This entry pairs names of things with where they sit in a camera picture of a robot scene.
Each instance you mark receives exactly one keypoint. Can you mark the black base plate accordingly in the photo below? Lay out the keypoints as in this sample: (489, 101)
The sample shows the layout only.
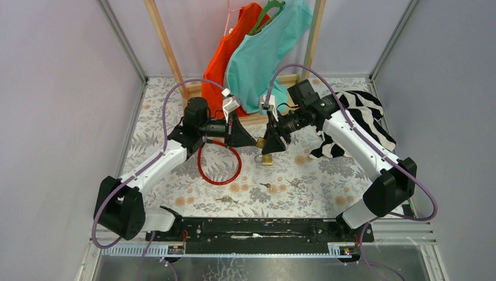
(202, 235)

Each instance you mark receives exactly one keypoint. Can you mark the orange shirt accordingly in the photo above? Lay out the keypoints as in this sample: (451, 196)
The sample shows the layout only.
(215, 71)

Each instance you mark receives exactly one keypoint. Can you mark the pink clothes hanger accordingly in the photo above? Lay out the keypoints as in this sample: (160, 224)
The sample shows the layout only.
(231, 18)

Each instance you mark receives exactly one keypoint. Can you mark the black white striped cloth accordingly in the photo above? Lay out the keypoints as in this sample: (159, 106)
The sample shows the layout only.
(367, 110)

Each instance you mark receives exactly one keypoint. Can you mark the wooden clothes rack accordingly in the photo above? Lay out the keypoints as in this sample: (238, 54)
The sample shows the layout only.
(194, 89)

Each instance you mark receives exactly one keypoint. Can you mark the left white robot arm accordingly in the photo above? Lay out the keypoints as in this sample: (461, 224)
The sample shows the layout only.
(120, 202)

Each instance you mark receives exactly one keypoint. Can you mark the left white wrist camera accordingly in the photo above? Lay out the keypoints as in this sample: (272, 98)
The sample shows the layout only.
(229, 103)

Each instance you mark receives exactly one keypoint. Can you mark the floral table mat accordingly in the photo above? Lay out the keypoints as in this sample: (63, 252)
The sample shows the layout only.
(300, 186)

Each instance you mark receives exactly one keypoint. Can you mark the white slotted cable duct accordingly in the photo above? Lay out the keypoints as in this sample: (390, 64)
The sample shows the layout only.
(157, 250)

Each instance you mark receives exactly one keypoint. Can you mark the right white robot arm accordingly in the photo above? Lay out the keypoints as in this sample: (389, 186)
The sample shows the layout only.
(392, 178)

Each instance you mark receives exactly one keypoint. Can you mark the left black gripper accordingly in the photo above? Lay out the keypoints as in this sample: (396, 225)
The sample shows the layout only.
(238, 136)

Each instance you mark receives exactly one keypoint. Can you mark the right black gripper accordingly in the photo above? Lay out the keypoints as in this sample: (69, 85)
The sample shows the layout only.
(273, 143)

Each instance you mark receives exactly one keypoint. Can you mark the green clothes hanger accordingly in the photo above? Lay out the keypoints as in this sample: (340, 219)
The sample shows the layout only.
(263, 19)

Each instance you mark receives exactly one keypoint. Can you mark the large brass padlock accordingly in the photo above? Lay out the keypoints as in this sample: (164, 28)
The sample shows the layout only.
(264, 159)

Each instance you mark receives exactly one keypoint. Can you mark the teal shirt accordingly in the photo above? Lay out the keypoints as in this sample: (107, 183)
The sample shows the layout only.
(254, 63)

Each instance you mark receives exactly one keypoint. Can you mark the small brass padlock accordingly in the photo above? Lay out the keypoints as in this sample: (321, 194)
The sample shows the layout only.
(260, 143)

